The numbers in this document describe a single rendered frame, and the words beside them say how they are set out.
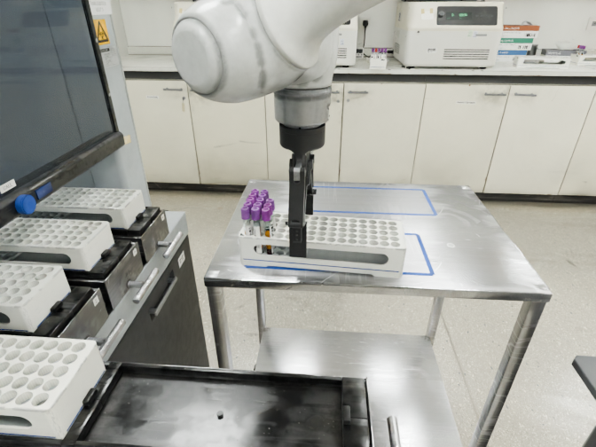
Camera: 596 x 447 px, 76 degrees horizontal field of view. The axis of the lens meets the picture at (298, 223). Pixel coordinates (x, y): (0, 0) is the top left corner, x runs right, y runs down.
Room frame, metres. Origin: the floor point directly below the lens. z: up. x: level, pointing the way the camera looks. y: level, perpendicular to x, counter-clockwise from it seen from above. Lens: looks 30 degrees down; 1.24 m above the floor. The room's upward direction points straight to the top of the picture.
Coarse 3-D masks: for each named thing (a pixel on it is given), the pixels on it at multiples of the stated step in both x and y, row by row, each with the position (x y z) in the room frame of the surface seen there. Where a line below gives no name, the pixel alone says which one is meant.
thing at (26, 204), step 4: (20, 196) 0.52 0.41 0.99; (24, 196) 0.52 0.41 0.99; (28, 196) 0.52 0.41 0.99; (32, 196) 0.53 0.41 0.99; (16, 200) 0.51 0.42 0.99; (20, 200) 0.51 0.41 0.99; (24, 200) 0.51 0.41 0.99; (28, 200) 0.52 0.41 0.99; (32, 200) 0.53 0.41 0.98; (16, 204) 0.51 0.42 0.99; (20, 204) 0.50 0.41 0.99; (24, 204) 0.51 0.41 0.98; (28, 204) 0.52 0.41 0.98; (32, 204) 0.52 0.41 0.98; (16, 208) 0.50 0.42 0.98; (20, 208) 0.50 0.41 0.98; (24, 208) 0.51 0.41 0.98; (28, 208) 0.51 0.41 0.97; (32, 208) 0.52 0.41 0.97; (20, 212) 0.50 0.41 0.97; (24, 212) 0.51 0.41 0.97; (28, 212) 0.51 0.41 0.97; (32, 212) 0.52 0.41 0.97
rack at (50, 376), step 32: (0, 352) 0.34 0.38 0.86; (32, 352) 0.34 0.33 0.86; (64, 352) 0.34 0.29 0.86; (96, 352) 0.35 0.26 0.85; (0, 384) 0.29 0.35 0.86; (32, 384) 0.29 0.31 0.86; (64, 384) 0.29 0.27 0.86; (0, 416) 0.29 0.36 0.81; (32, 416) 0.26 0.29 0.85; (64, 416) 0.27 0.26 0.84
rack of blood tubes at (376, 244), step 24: (312, 216) 0.66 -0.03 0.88; (336, 216) 0.66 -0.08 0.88; (240, 240) 0.58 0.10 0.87; (264, 240) 0.58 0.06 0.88; (288, 240) 0.57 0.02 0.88; (312, 240) 0.57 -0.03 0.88; (336, 240) 0.57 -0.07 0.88; (360, 240) 0.57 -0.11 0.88; (384, 240) 0.57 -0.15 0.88; (264, 264) 0.58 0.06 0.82; (288, 264) 0.57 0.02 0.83; (336, 264) 0.56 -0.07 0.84; (360, 264) 0.55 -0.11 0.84; (384, 264) 0.55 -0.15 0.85
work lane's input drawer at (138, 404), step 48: (144, 384) 0.34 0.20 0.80; (192, 384) 0.34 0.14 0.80; (240, 384) 0.34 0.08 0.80; (288, 384) 0.34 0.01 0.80; (336, 384) 0.33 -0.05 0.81; (96, 432) 0.27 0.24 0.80; (144, 432) 0.27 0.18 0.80; (192, 432) 0.27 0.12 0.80; (240, 432) 0.27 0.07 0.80; (288, 432) 0.27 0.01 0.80; (336, 432) 0.27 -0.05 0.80
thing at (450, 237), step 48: (288, 192) 0.90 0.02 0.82; (336, 192) 0.90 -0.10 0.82; (384, 192) 0.90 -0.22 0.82; (432, 192) 0.90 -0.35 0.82; (432, 240) 0.67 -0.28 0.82; (480, 240) 0.67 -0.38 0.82; (288, 288) 0.53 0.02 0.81; (336, 288) 0.53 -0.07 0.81; (384, 288) 0.52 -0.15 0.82; (432, 288) 0.52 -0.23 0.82; (480, 288) 0.51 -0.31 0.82; (528, 288) 0.51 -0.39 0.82; (288, 336) 0.93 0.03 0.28; (336, 336) 0.93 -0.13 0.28; (384, 336) 0.93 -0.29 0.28; (432, 336) 0.92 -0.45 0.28; (528, 336) 0.50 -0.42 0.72; (384, 384) 0.74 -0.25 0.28; (432, 384) 0.74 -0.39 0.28; (384, 432) 0.60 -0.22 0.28; (432, 432) 0.60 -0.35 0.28; (480, 432) 0.51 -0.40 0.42
